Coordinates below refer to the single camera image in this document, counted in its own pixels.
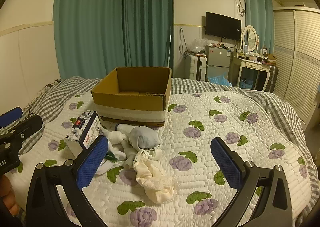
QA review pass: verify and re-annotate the blue basket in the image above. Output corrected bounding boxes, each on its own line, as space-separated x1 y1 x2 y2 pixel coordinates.
240 78 254 90

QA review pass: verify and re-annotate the white suitcase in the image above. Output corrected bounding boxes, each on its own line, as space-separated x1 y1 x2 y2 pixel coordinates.
187 54 201 81

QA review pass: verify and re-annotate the white dressing table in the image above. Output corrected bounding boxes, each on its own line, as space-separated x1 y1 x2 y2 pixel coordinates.
228 54 272 91

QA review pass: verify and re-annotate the small grey fridge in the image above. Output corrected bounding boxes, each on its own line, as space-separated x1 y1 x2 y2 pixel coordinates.
205 45 234 83

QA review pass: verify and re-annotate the black wall television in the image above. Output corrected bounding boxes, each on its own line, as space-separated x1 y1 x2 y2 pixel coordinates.
205 12 242 41

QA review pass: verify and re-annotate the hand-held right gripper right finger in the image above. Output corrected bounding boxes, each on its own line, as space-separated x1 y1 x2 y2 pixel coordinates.
210 137 293 227

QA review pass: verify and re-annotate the dark suitcase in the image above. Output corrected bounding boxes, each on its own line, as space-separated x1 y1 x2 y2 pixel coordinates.
262 65 279 93

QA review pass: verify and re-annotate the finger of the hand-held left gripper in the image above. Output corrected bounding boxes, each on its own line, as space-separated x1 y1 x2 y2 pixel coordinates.
0 115 43 148
0 107 23 129

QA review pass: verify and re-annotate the narrow green curtain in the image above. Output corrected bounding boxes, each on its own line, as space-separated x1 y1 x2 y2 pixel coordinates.
121 0 174 69

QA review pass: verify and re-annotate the cream lace cloth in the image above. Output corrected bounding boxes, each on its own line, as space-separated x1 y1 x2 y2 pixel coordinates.
134 150 181 204

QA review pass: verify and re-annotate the cardboard box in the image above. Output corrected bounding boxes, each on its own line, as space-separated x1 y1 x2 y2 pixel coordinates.
91 67 172 127

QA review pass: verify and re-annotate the oval white mirror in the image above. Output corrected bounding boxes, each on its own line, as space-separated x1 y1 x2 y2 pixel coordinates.
241 25 259 53

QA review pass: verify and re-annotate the person's left hand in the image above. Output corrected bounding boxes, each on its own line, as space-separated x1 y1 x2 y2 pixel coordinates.
0 174 20 218

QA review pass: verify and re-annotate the grey sock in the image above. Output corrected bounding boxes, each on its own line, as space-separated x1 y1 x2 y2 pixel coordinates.
128 127 161 151

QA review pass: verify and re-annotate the white slatted wardrobe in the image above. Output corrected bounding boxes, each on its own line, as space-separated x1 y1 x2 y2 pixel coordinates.
272 4 320 131

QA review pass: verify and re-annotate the white sock with green trim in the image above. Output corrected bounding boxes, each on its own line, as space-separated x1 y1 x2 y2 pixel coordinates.
96 150 127 175

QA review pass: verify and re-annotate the long white sock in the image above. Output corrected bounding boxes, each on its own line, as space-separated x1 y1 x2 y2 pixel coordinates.
121 141 138 169

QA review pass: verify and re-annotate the blue plastic bag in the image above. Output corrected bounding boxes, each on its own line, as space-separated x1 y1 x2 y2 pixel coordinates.
207 73 232 87

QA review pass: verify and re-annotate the printed tissue box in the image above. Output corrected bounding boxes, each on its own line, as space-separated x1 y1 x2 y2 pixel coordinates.
64 110 102 158

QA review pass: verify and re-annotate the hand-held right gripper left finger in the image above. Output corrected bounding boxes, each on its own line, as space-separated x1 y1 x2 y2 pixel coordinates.
26 135 109 227

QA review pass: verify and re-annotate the white pole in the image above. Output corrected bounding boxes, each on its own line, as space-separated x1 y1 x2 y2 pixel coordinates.
168 25 173 69

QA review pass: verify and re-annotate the green curtain beside wardrobe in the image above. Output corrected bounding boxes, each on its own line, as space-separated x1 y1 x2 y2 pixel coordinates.
242 0 275 55

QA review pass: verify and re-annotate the white sock with blue stripe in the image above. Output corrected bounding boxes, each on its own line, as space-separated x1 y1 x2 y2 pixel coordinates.
115 123 136 133

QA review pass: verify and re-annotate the white floral quilt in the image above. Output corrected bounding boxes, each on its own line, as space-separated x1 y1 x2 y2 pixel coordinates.
12 91 316 227

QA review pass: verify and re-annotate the hanging cable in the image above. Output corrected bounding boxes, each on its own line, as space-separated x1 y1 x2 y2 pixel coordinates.
178 28 191 59

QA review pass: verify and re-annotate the wide green curtain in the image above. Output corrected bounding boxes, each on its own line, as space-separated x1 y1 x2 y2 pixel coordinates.
53 0 125 80

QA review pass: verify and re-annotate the clear plastic bag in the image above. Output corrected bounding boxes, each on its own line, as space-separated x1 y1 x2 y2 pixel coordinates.
189 38 208 55

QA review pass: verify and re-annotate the white mesh sock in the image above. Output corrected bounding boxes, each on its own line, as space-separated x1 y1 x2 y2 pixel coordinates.
136 144 162 161

